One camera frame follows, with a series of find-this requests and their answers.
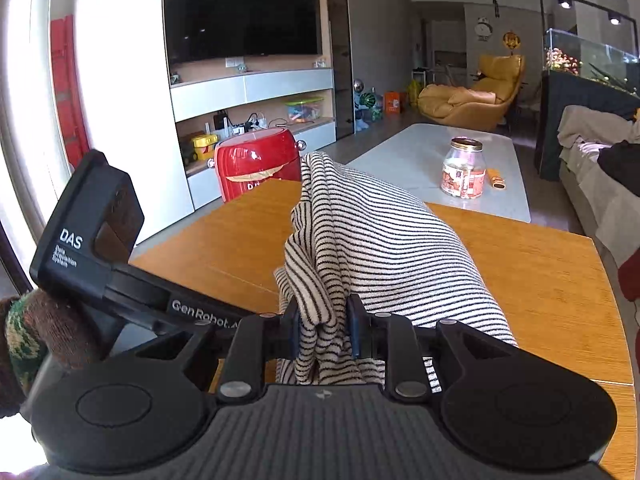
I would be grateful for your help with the round orange wall sign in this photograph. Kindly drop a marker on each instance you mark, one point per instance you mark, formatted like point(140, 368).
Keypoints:
point(511, 41)

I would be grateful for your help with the red goblet-shaped bin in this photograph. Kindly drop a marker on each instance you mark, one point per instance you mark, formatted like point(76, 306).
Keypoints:
point(250, 160)

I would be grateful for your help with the television cabinet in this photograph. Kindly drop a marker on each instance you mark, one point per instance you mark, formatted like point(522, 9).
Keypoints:
point(285, 85)

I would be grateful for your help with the grey coffee table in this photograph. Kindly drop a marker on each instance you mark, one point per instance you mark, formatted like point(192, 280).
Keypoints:
point(400, 160)

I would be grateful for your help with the orange box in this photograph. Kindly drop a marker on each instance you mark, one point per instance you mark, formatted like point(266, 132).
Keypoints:
point(394, 103)

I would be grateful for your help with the plastic container green lid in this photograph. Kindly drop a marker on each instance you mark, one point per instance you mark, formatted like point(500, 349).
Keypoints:
point(303, 111)

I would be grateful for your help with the yellow toy container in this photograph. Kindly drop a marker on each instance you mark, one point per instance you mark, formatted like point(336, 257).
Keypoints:
point(202, 147)

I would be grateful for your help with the small orange toy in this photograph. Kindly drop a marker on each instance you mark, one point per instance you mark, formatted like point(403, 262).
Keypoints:
point(496, 180)

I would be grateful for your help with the black tank cabinet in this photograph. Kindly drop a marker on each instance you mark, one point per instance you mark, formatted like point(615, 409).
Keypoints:
point(555, 120)

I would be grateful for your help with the striped shirt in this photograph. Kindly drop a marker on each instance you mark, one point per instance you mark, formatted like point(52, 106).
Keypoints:
point(380, 240)

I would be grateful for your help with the red rack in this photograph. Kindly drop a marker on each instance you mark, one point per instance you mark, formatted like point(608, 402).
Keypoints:
point(67, 85)

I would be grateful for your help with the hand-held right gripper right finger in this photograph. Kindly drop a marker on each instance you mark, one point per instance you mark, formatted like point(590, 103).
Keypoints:
point(354, 330)

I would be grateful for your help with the black garment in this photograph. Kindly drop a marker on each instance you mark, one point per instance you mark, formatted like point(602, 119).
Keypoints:
point(622, 160)

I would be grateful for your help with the black television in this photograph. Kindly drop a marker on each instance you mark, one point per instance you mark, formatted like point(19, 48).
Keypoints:
point(240, 10)

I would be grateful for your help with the yellow lounge chair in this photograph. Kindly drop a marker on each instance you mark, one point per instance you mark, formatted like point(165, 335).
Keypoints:
point(470, 102)

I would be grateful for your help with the glass fish tank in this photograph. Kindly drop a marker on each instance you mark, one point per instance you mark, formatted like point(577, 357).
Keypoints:
point(590, 55)

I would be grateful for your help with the watermelon ball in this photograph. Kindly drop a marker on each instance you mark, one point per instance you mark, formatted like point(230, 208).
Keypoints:
point(368, 99)

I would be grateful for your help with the wall clock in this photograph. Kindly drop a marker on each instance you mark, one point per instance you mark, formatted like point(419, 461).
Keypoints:
point(483, 27)

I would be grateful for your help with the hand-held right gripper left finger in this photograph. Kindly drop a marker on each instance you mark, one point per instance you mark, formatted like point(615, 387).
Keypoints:
point(294, 332)

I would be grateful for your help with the yellow bag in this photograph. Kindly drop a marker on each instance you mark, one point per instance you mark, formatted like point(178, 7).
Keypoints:
point(417, 92)

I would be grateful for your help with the silver ball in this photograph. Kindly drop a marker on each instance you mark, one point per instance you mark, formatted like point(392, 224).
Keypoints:
point(358, 85)

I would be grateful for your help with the person's left hand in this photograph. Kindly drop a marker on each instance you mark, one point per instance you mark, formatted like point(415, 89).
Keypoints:
point(70, 332)

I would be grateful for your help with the red knit garment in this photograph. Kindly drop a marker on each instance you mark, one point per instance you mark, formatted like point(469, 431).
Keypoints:
point(631, 275)

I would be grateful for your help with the glass jar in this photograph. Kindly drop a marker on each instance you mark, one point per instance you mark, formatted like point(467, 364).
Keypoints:
point(462, 175)

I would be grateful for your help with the track light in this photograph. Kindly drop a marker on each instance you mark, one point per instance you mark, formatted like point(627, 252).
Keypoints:
point(565, 3)
point(615, 18)

